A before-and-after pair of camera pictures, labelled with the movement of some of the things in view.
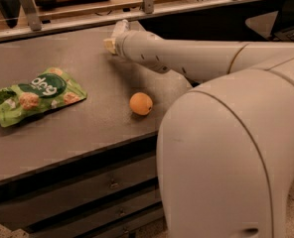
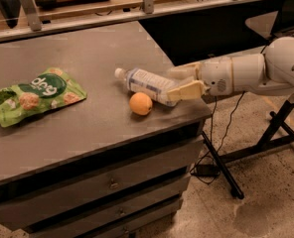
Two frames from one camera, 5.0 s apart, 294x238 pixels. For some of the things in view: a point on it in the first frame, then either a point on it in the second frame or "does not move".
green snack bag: [55, 87] does not move
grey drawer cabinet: [88, 170] does not move
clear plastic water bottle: [120, 27] → [144, 82]
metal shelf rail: [36, 28] does not move
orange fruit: [141, 103] does not move
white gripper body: [121, 44] → [216, 74]
